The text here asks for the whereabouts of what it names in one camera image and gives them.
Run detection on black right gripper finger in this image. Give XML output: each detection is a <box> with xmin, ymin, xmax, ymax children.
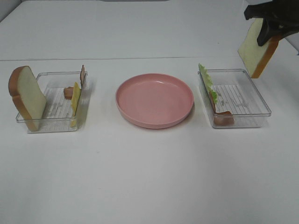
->
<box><xmin>257</xmin><ymin>18</ymin><xmax>280</xmax><ymax>46</ymax></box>

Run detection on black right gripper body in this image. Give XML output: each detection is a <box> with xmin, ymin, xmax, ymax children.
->
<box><xmin>244</xmin><ymin>0</ymin><xmax>299</xmax><ymax>36</ymax></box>

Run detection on bread slice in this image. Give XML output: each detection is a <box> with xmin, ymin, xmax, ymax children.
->
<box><xmin>238</xmin><ymin>18</ymin><xmax>280</xmax><ymax>78</ymax></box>
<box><xmin>8</xmin><ymin>66</ymin><xmax>46</xmax><ymax>132</ymax></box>

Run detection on green lettuce leaf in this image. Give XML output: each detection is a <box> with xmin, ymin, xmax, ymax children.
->
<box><xmin>199</xmin><ymin>63</ymin><xmax>218</xmax><ymax>104</ymax></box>

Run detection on bacon strip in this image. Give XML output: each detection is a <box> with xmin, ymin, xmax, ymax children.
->
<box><xmin>209</xmin><ymin>91</ymin><xmax>235</xmax><ymax>126</ymax></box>
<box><xmin>63</xmin><ymin>65</ymin><xmax>85</xmax><ymax>100</ymax></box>

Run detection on right clear plastic tray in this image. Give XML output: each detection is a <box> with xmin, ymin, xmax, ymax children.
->
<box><xmin>198</xmin><ymin>69</ymin><xmax>271</xmax><ymax>128</ymax></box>

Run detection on clear plastic tray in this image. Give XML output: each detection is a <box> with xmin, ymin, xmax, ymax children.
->
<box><xmin>16</xmin><ymin>71</ymin><xmax>92</xmax><ymax>133</ymax></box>
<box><xmin>198</xmin><ymin>69</ymin><xmax>271</xmax><ymax>128</ymax></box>

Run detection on pink round plate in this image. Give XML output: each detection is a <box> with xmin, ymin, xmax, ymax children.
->
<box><xmin>115</xmin><ymin>73</ymin><xmax>194</xmax><ymax>129</ymax></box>

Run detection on yellow cheese slice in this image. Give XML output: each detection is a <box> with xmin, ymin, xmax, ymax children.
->
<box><xmin>71</xmin><ymin>82</ymin><xmax>81</xmax><ymax>128</ymax></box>

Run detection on left clear plastic tray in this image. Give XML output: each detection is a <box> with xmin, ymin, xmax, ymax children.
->
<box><xmin>16</xmin><ymin>71</ymin><xmax>92</xmax><ymax>133</ymax></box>

